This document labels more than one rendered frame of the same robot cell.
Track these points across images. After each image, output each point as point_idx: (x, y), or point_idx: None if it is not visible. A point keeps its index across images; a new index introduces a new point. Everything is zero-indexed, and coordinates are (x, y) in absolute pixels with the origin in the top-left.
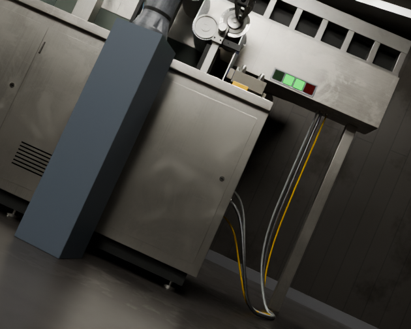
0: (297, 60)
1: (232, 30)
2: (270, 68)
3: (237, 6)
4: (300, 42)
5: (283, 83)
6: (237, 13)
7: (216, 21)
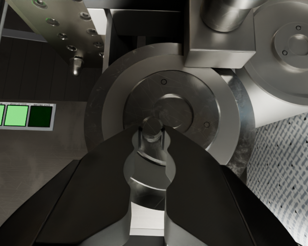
0: (9, 164)
1: (164, 68)
2: (62, 125)
3: (208, 186)
4: (13, 207)
5: (25, 105)
6: (176, 142)
7: (263, 87)
